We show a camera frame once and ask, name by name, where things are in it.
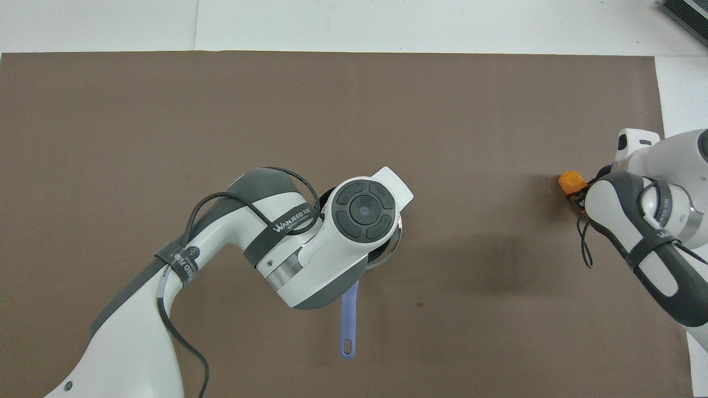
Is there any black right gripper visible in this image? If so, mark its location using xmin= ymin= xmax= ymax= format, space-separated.
xmin=575 ymin=164 xmax=616 ymax=214

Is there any black right arm gripper cable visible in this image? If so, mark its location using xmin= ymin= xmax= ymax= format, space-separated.
xmin=576 ymin=213 xmax=596 ymax=270

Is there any grey ribbed panel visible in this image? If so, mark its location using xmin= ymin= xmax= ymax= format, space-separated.
xmin=658 ymin=0 xmax=708 ymax=48

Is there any black left arm gripper cable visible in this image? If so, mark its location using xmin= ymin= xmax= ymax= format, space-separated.
xmin=157 ymin=166 xmax=322 ymax=398

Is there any black arm gripper cable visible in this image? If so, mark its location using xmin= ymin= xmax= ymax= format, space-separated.
xmin=157 ymin=166 xmax=322 ymax=398
xmin=576 ymin=213 xmax=596 ymax=270

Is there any brown table mat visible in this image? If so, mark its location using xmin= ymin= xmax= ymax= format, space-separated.
xmin=0 ymin=51 xmax=695 ymax=398

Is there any yellow corn cob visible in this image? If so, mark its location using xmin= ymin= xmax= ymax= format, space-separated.
xmin=558 ymin=170 xmax=588 ymax=195

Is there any dark blue pot with handle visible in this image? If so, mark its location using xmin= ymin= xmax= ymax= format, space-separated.
xmin=316 ymin=187 xmax=403 ymax=361

